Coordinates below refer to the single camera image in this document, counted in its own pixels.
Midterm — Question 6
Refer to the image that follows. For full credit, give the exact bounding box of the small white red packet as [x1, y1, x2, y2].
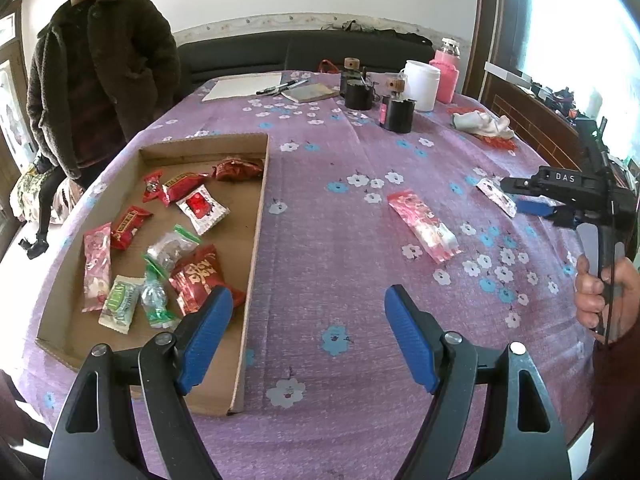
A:
[475, 177, 519, 219]

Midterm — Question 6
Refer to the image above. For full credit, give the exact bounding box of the black jar with wooden stopper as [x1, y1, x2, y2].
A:
[378, 74, 416, 134]
[339, 57, 375, 111]

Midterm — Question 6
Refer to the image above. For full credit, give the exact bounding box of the brown notebook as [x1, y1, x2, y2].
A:
[280, 83, 341, 105]

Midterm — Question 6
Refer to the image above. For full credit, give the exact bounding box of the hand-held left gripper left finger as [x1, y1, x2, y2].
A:
[44, 286, 235, 480]

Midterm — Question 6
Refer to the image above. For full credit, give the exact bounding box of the dark red crumpled packet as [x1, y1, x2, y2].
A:
[212, 156, 265, 182]

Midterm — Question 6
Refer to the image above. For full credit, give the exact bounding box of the long pink white packet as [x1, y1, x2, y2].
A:
[387, 189, 461, 265]

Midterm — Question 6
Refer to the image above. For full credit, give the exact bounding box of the purple floral tablecloth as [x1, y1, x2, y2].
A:
[15, 67, 601, 480]

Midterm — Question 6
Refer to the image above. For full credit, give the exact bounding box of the clear green-zip bag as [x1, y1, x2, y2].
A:
[146, 224, 201, 274]
[141, 262, 181, 330]

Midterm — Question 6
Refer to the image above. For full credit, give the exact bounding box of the white crumpled cloth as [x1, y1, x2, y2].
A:
[452, 111, 516, 140]

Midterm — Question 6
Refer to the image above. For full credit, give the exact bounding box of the white flat box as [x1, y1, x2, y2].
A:
[484, 62, 534, 86]

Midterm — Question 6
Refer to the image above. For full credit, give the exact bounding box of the white red square packet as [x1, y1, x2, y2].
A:
[175, 184, 230, 236]

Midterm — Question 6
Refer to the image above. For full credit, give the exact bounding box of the white green packet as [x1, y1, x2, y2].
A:
[98, 274, 146, 332]

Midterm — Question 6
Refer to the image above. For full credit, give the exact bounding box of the white plastic container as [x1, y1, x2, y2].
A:
[402, 60, 442, 113]

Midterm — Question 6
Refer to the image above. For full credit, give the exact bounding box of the bright window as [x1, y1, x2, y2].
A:
[519, 0, 640, 126]

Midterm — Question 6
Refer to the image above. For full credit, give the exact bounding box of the pink translucent packet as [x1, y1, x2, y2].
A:
[82, 222, 112, 313]

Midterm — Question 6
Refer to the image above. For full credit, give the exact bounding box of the shallow cardboard tray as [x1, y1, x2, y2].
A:
[35, 132, 271, 417]

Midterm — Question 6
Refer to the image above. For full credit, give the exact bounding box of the dark clothes pile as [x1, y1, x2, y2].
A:
[320, 20, 434, 45]

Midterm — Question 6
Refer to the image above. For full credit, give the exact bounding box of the person's right forearm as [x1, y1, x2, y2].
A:
[587, 332, 640, 468]

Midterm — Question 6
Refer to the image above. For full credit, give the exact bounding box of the pink bottle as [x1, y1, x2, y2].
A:
[430, 37, 461, 105]

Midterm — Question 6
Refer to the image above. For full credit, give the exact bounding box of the white paper pad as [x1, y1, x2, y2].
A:
[202, 72, 284, 104]

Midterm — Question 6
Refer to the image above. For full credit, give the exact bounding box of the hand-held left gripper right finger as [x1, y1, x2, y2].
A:
[384, 284, 572, 480]

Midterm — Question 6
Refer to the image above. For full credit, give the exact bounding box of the red packet with white letters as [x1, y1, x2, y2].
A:
[168, 244, 246, 317]

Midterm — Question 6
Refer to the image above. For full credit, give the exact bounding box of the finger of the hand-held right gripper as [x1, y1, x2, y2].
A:
[500, 176, 545, 197]
[515, 197, 567, 218]

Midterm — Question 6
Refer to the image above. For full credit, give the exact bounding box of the floral cloth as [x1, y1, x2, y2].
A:
[10, 161, 84, 227]

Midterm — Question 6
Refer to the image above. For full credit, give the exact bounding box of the black sofa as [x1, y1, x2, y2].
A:
[177, 30, 438, 106]

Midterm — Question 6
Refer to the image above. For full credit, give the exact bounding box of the person's right hand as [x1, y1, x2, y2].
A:
[574, 254, 640, 345]

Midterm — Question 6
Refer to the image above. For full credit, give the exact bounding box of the wooden cabinet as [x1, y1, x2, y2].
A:
[481, 60, 589, 174]

